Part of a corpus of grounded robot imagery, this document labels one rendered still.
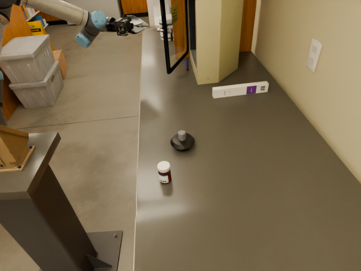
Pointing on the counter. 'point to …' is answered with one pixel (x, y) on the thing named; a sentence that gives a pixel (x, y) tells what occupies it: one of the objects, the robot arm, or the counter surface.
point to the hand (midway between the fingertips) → (146, 25)
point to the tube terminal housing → (217, 39)
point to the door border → (166, 43)
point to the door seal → (167, 38)
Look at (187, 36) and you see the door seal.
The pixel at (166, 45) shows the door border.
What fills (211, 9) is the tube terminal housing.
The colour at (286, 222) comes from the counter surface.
